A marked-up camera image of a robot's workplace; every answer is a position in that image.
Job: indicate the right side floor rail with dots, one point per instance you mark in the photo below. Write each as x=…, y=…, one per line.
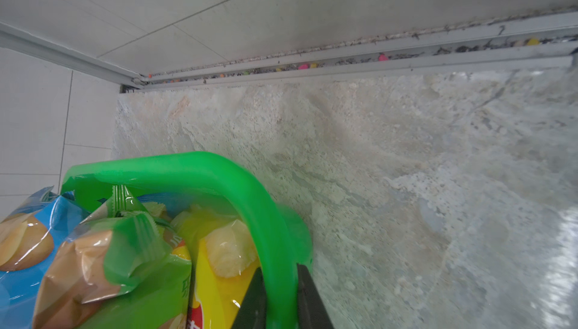
x=544, y=41

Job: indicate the light blue chips bag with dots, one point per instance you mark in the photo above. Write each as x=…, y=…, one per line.
x=30, y=238

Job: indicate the green plastic basket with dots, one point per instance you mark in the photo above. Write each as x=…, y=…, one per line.
x=282, y=239

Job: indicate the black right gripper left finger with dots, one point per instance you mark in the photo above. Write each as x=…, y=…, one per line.
x=252, y=313

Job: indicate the yellow chips bag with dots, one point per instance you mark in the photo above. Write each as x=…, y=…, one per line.
x=224, y=262

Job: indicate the right corner aluminium post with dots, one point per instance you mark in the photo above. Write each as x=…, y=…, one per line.
x=26, y=43

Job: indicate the green cucumber chips bag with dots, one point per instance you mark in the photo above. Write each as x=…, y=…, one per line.
x=121, y=267

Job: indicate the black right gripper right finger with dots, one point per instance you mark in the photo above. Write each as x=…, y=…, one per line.
x=311, y=311

